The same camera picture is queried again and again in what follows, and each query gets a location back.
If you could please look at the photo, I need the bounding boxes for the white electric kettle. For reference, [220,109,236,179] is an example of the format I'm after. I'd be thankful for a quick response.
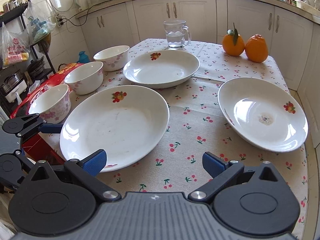
[75,0,89,12]

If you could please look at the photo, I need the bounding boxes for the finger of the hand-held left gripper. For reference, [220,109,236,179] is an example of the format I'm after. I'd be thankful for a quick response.
[20,113,63,143]
[14,149,38,180]

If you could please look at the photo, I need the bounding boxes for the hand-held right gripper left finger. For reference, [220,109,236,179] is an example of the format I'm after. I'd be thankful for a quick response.
[25,149,122,203]

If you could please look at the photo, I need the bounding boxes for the glass mug with water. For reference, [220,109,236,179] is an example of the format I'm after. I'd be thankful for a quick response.
[163,20,192,49]

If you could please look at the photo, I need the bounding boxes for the teal thermos bottle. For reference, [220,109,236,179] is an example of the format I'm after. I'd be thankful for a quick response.
[77,51,90,64]

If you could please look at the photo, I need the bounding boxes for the black pot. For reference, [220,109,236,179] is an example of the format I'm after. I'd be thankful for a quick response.
[26,57,46,78]

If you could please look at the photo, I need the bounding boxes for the orange with leaf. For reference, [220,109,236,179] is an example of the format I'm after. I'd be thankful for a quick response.
[222,22,245,57]

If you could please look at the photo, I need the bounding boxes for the black shelf rack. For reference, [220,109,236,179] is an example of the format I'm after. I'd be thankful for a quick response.
[0,4,57,115]

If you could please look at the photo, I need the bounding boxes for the red round gift box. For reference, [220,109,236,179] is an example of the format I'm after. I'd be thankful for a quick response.
[10,62,87,120]

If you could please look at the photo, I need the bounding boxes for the silver electric cooker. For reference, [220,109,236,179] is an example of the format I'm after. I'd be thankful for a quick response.
[0,69,27,103]

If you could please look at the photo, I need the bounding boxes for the white bowl pink flowers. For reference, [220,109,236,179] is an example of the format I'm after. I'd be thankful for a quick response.
[28,84,72,124]
[64,61,104,95]
[93,45,130,72]

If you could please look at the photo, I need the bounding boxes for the white kitchen cabinets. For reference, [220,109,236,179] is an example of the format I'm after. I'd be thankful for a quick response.
[80,0,320,113]

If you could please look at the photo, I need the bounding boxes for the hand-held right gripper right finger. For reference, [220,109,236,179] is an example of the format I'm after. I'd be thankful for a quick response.
[187,151,284,203]

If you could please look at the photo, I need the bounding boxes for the orange without leaf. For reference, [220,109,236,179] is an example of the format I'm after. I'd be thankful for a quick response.
[245,34,269,63]

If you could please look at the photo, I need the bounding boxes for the white plastic bag red print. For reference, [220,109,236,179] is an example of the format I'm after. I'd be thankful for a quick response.
[1,22,30,68]

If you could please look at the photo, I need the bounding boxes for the cherry print tablecloth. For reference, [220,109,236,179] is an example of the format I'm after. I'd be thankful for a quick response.
[42,38,308,233]

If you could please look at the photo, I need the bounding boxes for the stained white plate fruit print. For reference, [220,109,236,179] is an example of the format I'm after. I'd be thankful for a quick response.
[217,77,309,153]

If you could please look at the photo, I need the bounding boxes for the clear plastic bag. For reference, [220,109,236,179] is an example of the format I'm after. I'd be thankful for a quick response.
[24,1,57,43]

